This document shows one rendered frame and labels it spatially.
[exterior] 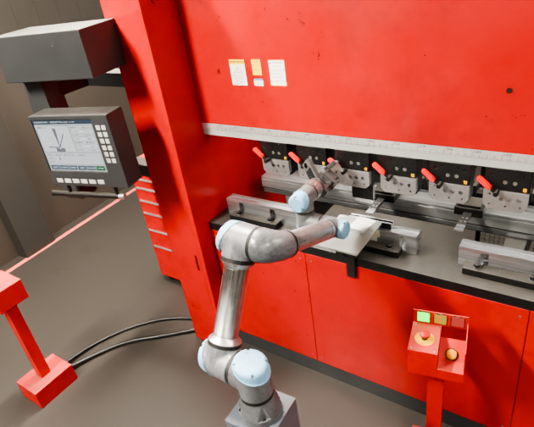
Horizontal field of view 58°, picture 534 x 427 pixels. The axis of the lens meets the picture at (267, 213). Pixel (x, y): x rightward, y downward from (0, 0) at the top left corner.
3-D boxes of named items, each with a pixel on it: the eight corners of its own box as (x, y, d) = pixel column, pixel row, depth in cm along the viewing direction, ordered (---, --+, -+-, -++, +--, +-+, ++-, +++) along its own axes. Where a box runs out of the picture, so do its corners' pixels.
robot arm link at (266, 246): (277, 238, 142) (353, 213, 181) (249, 230, 149) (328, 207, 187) (275, 274, 145) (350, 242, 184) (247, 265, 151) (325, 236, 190)
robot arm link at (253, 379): (259, 410, 152) (253, 380, 145) (227, 392, 159) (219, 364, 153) (280, 384, 160) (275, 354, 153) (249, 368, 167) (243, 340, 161)
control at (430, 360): (407, 372, 183) (407, 337, 174) (413, 341, 195) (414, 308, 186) (463, 383, 175) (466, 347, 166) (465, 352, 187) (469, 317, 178)
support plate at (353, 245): (318, 246, 205) (318, 245, 205) (345, 217, 223) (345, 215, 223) (357, 256, 196) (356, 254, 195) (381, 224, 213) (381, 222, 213)
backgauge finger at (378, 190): (357, 213, 225) (356, 205, 223) (379, 189, 243) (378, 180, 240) (381, 219, 218) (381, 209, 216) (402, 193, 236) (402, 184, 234)
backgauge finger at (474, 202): (443, 230, 204) (443, 220, 201) (460, 202, 221) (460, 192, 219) (473, 236, 197) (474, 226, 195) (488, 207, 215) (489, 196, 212)
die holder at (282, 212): (229, 213, 266) (225, 197, 262) (235, 207, 271) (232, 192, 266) (307, 230, 239) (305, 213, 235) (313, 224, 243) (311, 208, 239)
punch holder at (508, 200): (481, 207, 180) (485, 167, 172) (486, 196, 186) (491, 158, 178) (525, 213, 172) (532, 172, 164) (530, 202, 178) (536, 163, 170)
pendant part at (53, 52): (55, 206, 252) (-14, 38, 210) (85, 184, 272) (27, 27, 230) (136, 211, 234) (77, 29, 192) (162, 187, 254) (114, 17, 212)
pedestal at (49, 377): (24, 396, 288) (-39, 287, 247) (58, 366, 305) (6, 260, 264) (42, 408, 277) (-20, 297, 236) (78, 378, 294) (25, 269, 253)
